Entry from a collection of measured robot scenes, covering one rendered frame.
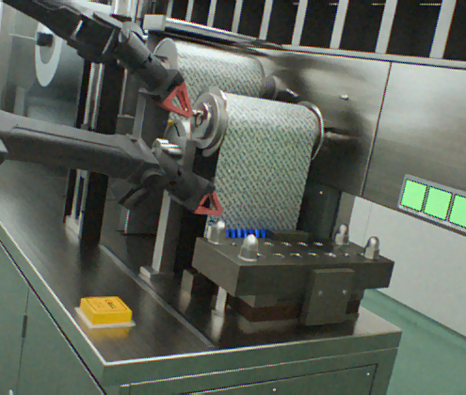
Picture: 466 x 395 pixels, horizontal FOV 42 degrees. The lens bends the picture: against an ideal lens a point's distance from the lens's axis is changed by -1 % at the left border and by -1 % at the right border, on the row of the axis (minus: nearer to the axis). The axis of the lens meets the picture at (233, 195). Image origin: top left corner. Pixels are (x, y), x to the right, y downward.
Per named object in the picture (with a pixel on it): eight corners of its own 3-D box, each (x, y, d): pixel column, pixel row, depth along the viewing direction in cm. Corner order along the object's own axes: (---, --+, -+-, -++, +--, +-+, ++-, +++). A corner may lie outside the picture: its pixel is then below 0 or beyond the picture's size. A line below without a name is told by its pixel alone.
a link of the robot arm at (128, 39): (106, 53, 113) (130, 33, 112) (106, 40, 119) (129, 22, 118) (132, 79, 117) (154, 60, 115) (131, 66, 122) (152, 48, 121)
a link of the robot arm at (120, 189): (152, 171, 106) (128, 135, 109) (107, 213, 109) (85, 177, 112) (184, 181, 117) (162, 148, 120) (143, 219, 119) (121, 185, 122)
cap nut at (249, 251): (233, 255, 113) (238, 231, 112) (249, 255, 115) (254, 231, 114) (245, 261, 110) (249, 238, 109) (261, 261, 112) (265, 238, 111)
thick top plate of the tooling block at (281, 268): (191, 265, 121) (196, 236, 120) (339, 262, 144) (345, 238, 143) (233, 296, 109) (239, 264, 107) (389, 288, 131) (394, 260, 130)
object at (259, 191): (203, 235, 126) (219, 149, 123) (292, 237, 139) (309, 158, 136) (204, 236, 126) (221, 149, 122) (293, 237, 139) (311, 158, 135)
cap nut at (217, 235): (204, 239, 120) (208, 216, 119) (219, 239, 122) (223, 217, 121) (214, 244, 117) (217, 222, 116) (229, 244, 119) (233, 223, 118)
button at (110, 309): (78, 309, 108) (80, 297, 108) (116, 308, 112) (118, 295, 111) (92, 326, 102) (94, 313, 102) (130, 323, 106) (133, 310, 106)
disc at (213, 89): (184, 149, 134) (196, 81, 131) (186, 149, 134) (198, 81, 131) (218, 164, 122) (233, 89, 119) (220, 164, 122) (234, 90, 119)
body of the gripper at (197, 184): (197, 213, 118) (169, 194, 113) (172, 199, 126) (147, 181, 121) (216, 186, 118) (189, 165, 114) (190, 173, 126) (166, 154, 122)
